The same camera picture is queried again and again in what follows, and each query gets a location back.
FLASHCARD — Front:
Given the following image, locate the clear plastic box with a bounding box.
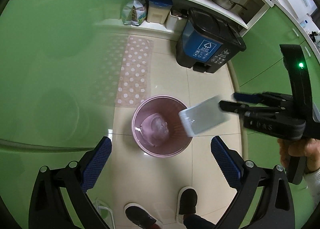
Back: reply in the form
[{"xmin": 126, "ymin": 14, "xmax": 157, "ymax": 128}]
[{"xmin": 178, "ymin": 95, "xmax": 229, "ymax": 137}]

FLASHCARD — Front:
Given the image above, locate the person's right hand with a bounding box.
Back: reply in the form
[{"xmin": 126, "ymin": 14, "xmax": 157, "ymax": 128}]
[{"xmin": 277, "ymin": 139, "xmax": 319, "ymax": 173}]

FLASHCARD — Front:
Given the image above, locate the blue black pedal bin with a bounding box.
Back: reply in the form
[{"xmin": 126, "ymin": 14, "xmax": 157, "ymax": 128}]
[{"xmin": 176, "ymin": 7, "xmax": 246, "ymax": 73}]

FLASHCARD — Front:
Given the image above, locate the right black shoe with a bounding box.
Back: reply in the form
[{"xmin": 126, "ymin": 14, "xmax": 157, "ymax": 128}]
[{"xmin": 176, "ymin": 186, "xmax": 198, "ymax": 224}]

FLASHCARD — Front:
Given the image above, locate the black shoe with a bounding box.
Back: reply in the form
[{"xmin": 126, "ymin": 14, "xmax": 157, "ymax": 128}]
[
  {"xmin": 124, "ymin": 202, "xmax": 163, "ymax": 229},
  {"xmin": 176, "ymin": 186, "xmax": 198, "ymax": 224}
]

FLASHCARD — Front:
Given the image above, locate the pink round waste basket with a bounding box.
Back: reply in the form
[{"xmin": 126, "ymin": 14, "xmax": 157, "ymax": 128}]
[{"xmin": 131, "ymin": 95, "xmax": 192, "ymax": 158}]

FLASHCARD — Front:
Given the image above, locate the left black shoe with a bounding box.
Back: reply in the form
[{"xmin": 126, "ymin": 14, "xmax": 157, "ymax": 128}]
[{"xmin": 124, "ymin": 202, "xmax": 163, "ymax": 229}]

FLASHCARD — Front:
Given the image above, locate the white storage box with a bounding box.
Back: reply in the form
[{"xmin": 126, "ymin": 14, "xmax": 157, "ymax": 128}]
[{"xmin": 165, "ymin": 9, "xmax": 188, "ymax": 32}]

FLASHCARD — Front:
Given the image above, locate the pink polka dot mat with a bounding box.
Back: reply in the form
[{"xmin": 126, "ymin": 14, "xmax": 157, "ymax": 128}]
[{"xmin": 115, "ymin": 35, "xmax": 153, "ymax": 107}]

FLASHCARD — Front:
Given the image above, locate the white container blue lid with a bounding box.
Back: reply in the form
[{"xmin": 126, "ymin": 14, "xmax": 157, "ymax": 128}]
[{"xmin": 146, "ymin": 0, "xmax": 173, "ymax": 25}]

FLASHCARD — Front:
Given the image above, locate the printed food bag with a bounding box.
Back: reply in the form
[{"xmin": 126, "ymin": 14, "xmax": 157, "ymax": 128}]
[{"xmin": 121, "ymin": 0, "xmax": 147, "ymax": 26}]

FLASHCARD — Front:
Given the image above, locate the steel saucepan with handle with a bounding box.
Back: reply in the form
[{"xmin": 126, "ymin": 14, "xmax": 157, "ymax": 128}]
[{"xmin": 212, "ymin": 0, "xmax": 247, "ymax": 11}]

